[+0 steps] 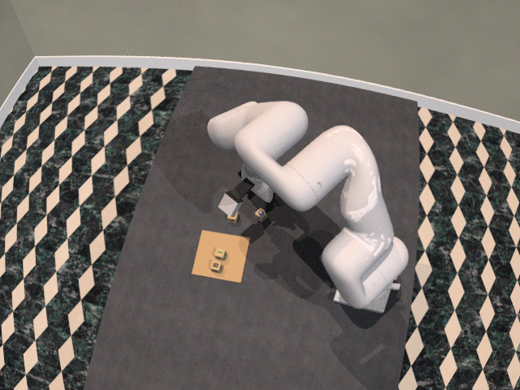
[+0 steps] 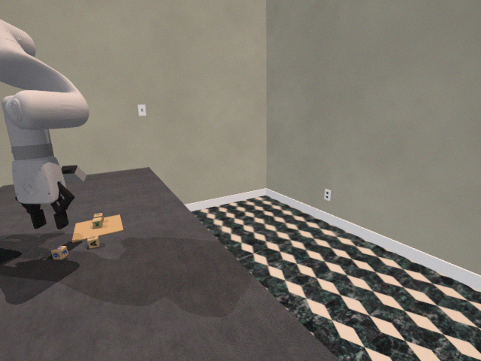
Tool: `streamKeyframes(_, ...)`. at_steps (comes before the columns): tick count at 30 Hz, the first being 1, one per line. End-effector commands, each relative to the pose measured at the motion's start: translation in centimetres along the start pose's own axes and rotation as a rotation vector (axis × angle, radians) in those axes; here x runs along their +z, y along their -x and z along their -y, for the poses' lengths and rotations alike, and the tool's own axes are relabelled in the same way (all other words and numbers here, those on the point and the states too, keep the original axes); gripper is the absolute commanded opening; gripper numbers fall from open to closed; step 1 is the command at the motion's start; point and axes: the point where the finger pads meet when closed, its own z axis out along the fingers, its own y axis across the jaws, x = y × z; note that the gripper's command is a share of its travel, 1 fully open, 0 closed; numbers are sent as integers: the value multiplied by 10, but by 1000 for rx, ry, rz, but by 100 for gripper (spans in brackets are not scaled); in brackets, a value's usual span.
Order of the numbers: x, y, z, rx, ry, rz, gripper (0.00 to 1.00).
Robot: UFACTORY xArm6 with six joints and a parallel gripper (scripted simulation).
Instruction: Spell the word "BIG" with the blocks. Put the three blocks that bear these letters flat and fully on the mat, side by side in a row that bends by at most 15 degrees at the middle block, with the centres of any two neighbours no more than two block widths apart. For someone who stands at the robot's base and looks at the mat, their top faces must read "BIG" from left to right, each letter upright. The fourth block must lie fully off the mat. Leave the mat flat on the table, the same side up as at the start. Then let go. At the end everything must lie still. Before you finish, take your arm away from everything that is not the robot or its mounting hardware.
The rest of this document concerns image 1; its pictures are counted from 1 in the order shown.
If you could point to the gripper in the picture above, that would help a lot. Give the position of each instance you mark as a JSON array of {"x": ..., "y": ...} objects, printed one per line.
[{"x": 261, "y": 189}]

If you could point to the tan block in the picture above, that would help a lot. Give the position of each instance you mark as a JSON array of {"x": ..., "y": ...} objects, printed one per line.
[
  {"x": 260, "y": 214},
  {"x": 233, "y": 219},
  {"x": 216, "y": 266},
  {"x": 220, "y": 254}
]

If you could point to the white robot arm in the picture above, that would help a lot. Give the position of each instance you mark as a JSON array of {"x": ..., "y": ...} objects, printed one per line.
[{"x": 363, "y": 259}]

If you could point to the orange flat mat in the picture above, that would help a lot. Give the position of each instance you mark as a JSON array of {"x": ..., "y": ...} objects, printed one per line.
[{"x": 233, "y": 265}]

